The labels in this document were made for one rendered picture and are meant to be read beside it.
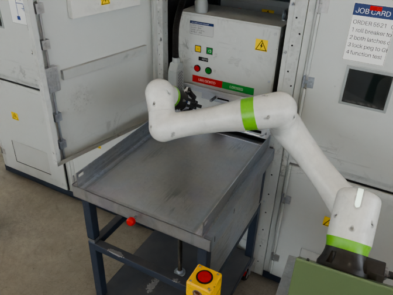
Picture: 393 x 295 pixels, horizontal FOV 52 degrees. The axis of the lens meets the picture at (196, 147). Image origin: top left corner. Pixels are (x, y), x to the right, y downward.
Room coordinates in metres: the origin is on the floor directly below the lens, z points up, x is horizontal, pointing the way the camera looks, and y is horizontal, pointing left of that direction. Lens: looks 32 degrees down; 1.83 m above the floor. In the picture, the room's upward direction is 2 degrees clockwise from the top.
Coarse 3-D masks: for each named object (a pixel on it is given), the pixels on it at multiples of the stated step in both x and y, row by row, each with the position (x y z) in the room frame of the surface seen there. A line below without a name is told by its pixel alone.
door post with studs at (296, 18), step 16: (304, 0) 1.59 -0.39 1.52; (288, 16) 1.61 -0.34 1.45; (304, 16) 1.58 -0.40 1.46; (288, 32) 1.61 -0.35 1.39; (288, 48) 1.60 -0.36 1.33; (288, 64) 1.60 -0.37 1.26; (288, 80) 1.59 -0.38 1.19; (272, 144) 1.61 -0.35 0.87; (272, 176) 1.59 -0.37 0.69; (272, 192) 1.59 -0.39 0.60; (272, 208) 1.58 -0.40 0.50; (256, 272) 1.60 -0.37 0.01
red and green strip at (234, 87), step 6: (192, 78) 1.85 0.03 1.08; (198, 78) 1.83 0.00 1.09; (204, 78) 1.82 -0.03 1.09; (210, 78) 1.80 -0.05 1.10; (210, 84) 1.80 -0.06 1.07; (216, 84) 1.79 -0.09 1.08; (222, 84) 1.77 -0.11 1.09; (228, 84) 1.76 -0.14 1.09; (234, 84) 1.75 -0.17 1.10; (234, 90) 1.75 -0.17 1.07; (240, 90) 1.73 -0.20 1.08; (246, 90) 1.72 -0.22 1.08; (252, 90) 1.71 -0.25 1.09
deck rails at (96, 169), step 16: (144, 128) 1.67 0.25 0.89; (128, 144) 1.55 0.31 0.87; (96, 160) 1.36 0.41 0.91; (112, 160) 1.45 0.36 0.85; (256, 160) 1.46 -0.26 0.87; (80, 176) 1.27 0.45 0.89; (96, 176) 1.33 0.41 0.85; (240, 176) 1.30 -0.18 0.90; (224, 208) 1.16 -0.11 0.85; (208, 224) 1.04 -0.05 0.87
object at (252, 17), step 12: (192, 12) 1.86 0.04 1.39; (216, 12) 1.89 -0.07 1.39; (228, 12) 1.90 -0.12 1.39; (240, 12) 1.91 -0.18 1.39; (252, 12) 1.91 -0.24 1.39; (264, 12) 1.92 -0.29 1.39; (264, 24) 1.70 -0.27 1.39; (276, 24) 1.72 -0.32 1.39; (276, 60) 1.67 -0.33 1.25; (276, 72) 1.69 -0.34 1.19; (276, 84) 1.71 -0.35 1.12
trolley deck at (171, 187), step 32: (128, 160) 1.46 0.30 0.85; (160, 160) 1.47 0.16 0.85; (192, 160) 1.48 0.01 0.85; (224, 160) 1.49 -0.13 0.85; (96, 192) 1.23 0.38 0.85; (128, 192) 1.24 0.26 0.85; (160, 192) 1.24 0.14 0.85; (192, 192) 1.25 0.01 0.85; (224, 192) 1.26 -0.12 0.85; (160, 224) 1.08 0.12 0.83; (192, 224) 1.07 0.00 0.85; (224, 224) 1.09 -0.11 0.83
